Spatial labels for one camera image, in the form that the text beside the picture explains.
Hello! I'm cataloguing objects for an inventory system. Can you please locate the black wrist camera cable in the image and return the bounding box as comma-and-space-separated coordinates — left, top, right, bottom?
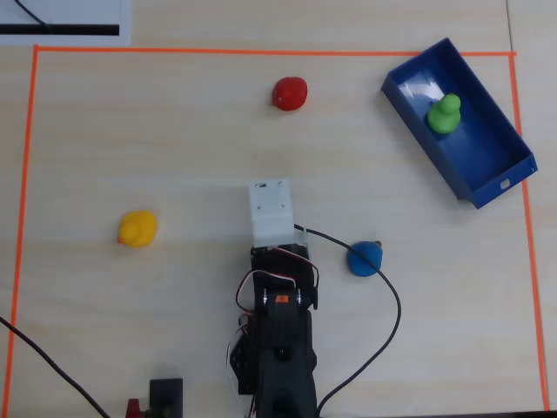
293, 224, 402, 418

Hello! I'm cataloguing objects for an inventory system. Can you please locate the green rubber duck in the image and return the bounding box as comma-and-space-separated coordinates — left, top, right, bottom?
426, 92, 462, 134

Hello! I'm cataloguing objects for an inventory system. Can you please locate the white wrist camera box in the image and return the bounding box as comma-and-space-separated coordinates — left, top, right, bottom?
247, 177, 293, 248

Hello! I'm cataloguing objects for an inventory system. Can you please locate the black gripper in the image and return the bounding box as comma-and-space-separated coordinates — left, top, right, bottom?
250, 242, 319, 282

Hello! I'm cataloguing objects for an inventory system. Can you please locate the red rubber duck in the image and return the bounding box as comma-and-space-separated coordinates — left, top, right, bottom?
272, 77, 309, 112

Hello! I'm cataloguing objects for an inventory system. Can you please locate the black stand camera cable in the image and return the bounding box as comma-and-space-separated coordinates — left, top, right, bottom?
0, 315, 111, 418

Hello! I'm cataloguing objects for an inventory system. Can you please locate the yellow rubber duck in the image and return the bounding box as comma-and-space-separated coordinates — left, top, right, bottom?
117, 210, 158, 249

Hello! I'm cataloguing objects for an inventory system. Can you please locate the black camera stand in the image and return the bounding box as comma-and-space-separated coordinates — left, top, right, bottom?
149, 378, 184, 418

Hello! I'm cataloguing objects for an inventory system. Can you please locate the orange tape border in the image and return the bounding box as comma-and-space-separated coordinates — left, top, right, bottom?
3, 44, 550, 413

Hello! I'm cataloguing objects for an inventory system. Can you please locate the blue rubber duck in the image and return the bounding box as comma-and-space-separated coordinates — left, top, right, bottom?
346, 240, 385, 278

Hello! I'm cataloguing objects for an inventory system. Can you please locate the white paper with black bar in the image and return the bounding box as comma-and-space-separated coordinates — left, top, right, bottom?
0, 0, 131, 46

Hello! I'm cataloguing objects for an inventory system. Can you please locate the blue plastic box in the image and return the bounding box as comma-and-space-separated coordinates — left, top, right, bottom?
380, 37, 538, 210

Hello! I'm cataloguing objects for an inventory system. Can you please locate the thin black cable over paper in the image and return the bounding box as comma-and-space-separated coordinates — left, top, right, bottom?
15, 0, 52, 30

